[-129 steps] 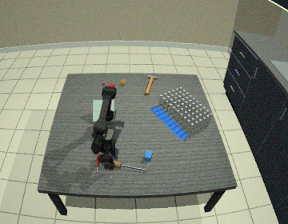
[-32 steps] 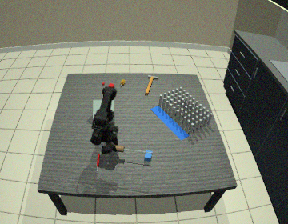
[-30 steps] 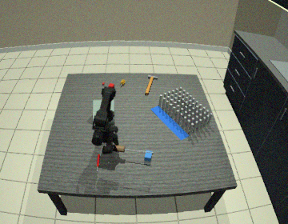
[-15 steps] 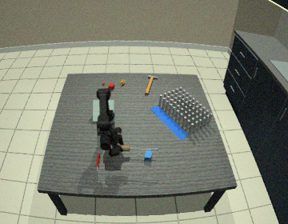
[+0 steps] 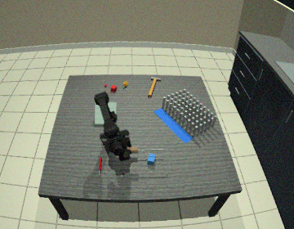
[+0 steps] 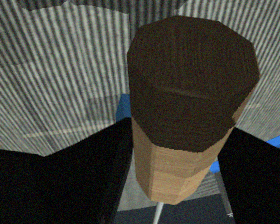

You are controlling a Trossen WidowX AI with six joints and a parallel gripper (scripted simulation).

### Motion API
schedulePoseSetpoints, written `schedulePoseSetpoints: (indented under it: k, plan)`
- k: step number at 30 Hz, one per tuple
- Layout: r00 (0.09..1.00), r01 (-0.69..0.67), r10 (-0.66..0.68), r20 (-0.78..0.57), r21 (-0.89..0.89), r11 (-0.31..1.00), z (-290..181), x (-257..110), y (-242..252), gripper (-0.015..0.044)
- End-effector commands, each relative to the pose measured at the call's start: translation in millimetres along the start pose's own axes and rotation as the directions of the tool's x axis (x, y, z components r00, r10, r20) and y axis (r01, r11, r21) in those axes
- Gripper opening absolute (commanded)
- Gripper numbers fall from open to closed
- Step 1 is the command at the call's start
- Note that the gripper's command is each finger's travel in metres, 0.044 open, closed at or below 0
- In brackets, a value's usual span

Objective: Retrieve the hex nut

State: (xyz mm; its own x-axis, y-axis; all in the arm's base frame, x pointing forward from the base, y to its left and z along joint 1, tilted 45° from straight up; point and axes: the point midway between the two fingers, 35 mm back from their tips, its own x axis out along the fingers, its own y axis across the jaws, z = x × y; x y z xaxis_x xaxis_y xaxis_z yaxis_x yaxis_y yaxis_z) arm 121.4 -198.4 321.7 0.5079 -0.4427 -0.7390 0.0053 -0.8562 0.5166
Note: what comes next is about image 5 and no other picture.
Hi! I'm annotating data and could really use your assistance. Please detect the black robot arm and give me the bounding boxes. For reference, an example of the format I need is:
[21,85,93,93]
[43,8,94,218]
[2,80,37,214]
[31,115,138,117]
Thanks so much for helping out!
[94,91,124,156]

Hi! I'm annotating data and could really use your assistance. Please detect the small red block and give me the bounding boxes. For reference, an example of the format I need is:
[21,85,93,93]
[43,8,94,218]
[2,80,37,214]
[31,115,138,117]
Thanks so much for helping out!
[111,85,117,92]

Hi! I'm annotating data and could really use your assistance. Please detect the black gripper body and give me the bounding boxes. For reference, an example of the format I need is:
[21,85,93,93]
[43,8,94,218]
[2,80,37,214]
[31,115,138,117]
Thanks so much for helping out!
[118,130,130,161]

